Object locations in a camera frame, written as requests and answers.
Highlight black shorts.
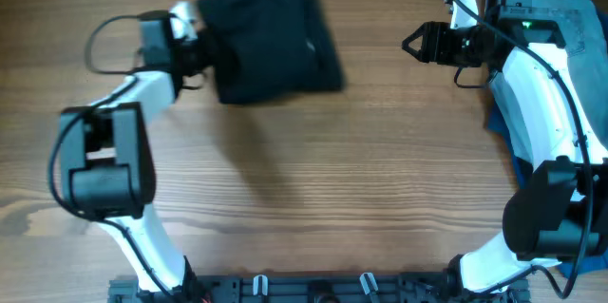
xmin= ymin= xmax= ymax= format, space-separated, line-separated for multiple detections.
xmin=196 ymin=0 xmax=345 ymax=104

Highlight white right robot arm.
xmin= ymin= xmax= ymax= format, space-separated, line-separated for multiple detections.
xmin=402 ymin=18 xmax=607 ymax=297

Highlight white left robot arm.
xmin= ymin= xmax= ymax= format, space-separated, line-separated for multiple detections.
xmin=47 ymin=32 xmax=209 ymax=302

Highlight blue garment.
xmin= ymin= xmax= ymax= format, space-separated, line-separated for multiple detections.
xmin=486 ymin=103 xmax=607 ymax=275

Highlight light blue denim shorts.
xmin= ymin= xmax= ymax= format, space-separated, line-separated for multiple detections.
xmin=532 ymin=0 xmax=607 ymax=145

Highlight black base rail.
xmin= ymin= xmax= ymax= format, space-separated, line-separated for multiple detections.
xmin=106 ymin=273 xmax=531 ymax=303

